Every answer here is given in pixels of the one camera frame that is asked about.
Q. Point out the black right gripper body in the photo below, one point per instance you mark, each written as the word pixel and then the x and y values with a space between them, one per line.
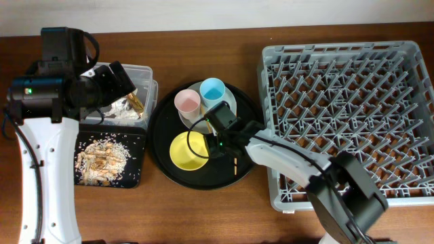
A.
pixel 217 142

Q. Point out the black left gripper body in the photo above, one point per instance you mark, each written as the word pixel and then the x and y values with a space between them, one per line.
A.
pixel 108 87

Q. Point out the white paper napkin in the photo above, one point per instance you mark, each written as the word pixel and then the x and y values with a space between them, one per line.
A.
pixel 122 109

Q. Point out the gold foil wrapper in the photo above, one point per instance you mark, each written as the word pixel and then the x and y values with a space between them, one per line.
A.
pixel 136 104

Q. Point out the yellow bowl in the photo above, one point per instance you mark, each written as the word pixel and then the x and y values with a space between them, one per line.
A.
pixel 189 154

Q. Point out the blue plastic cup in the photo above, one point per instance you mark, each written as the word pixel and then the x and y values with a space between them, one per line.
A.
pixel 212 91

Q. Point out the food scraps and rice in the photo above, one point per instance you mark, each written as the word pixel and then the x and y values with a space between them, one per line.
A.
pixel 106 162

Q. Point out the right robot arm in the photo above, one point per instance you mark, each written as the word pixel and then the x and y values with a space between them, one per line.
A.
pixel 343 195

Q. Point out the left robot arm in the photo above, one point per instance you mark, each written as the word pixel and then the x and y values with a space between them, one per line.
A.
pixel 45 107

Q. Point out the clear plastic waste bin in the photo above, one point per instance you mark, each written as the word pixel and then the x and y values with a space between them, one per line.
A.
pixel 146 90

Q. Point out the grey dishwasher rack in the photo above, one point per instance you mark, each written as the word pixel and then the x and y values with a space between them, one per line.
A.
pixel 371 99

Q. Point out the grey round plate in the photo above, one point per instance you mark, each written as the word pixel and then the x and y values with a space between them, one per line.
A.
pixel 204 127

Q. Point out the round black serving tray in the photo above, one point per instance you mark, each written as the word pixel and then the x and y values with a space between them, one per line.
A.
pixel 164 126

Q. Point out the pink plastic cup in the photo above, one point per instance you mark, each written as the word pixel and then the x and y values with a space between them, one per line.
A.
pixel 188 102

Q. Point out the black rectangular tray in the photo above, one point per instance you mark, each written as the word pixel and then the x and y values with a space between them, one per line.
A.
pixel 134 137

